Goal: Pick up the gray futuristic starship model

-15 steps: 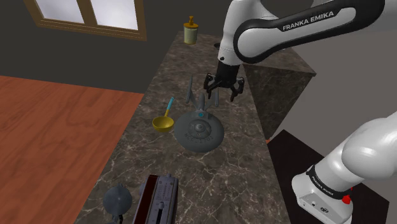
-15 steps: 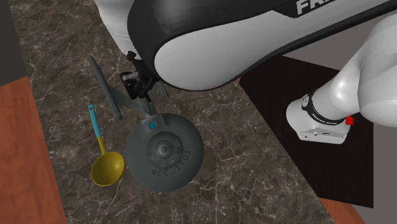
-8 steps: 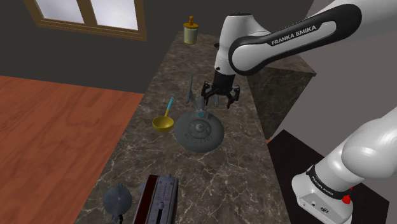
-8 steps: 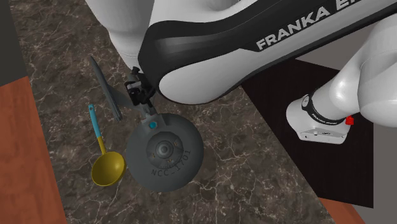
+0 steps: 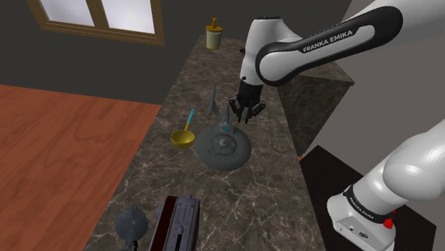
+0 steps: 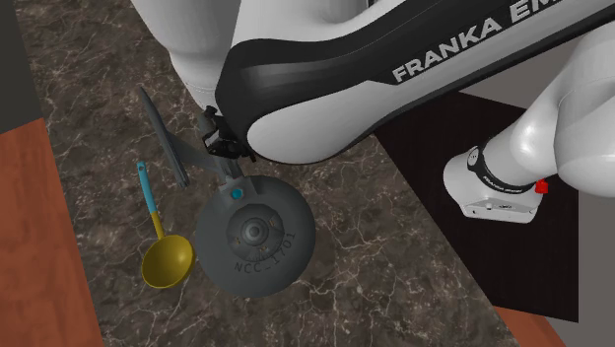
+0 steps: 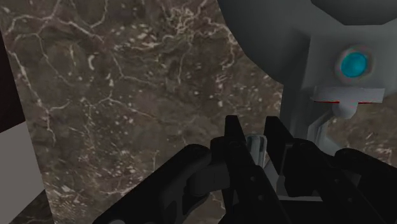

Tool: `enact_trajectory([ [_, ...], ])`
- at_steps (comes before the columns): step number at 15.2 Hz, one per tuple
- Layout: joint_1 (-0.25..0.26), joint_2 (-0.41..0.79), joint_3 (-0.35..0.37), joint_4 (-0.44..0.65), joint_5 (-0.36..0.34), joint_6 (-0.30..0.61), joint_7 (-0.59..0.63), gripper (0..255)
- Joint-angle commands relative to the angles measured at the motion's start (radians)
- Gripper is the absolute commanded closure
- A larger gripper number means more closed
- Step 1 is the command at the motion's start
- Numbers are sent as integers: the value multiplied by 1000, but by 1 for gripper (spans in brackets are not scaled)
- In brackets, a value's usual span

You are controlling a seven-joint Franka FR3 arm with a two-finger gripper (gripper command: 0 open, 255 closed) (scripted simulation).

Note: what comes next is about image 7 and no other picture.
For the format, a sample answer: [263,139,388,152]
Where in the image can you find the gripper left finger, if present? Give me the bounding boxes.
[92,115,293,224]

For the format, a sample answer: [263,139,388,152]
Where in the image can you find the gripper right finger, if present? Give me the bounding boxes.
[263,116,397,224]

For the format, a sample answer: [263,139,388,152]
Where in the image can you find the marble patterned robot stand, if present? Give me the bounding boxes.
[0,0,397,224]

